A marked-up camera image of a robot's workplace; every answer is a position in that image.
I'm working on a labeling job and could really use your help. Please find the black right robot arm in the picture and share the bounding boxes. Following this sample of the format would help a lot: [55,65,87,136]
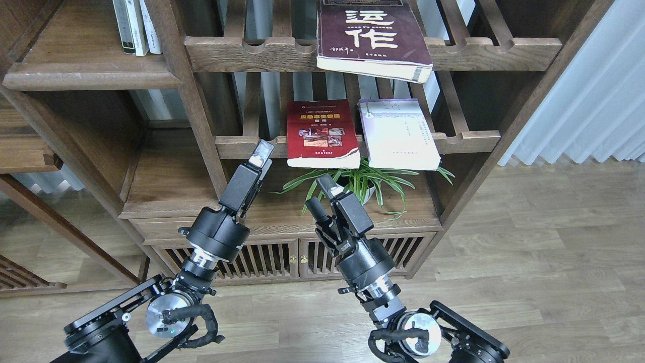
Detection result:
[306,174,509,362]

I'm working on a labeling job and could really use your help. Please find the white plant pot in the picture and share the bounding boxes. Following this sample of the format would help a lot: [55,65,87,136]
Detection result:
[336,181,376,205]

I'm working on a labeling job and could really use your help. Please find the red paperback book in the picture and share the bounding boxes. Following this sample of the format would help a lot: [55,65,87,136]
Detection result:
[287,99,361,168]

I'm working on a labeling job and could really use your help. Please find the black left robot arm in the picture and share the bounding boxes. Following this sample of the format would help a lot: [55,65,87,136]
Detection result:
[56,140,274,362]

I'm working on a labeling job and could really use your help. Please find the left slatted cabinet door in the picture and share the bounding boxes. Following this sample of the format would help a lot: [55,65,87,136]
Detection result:
[145,238,299,286]

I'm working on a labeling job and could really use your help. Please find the green spider plant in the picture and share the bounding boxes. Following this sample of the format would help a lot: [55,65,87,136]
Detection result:
[273,166,456,220]

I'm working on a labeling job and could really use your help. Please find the maroon book with white characters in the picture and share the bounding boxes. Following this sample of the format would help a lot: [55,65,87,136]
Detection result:
[316,1,433,84]

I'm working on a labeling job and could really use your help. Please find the white window curtain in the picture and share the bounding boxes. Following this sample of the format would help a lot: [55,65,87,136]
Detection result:
[498,1,644,166]

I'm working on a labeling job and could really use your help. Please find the white upright book right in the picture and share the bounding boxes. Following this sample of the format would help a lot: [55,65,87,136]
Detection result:
[139,0,163,54]

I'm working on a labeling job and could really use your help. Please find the white lavender paperback book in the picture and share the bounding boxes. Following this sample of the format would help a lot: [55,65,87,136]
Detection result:
[357,98,441,170]

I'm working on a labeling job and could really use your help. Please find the small wooden drawer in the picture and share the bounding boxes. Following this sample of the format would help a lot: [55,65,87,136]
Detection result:
[129,216,196,240]

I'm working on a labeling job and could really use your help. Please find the dark wooden bookshelf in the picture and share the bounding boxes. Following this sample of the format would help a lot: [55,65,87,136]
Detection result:
[2,1,611,278]

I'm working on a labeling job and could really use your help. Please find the white upright book middle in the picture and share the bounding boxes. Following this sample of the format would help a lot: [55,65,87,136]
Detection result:
[125,0,149,56]

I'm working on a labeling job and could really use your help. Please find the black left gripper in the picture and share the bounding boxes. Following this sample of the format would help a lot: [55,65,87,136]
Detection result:
[179,140,274,263]

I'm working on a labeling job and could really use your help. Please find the white upright book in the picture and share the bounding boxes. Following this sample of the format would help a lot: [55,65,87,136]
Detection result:
[139,0,163,54]
[125,0,149,56]

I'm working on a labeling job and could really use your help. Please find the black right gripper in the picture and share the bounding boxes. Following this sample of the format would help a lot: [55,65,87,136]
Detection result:
[305,174,396,291]

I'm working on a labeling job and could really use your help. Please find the right slatted cabinet door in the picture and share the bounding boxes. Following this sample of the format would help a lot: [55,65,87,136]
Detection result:
[297,232,436,280]

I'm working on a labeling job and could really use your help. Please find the grey upright book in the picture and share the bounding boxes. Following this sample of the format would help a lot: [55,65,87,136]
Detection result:
[113,0,136,54]

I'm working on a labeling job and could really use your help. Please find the slatted cabinet door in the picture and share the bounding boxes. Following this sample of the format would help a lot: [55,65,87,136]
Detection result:
[145,238,299,286]
[297,232,436,280]

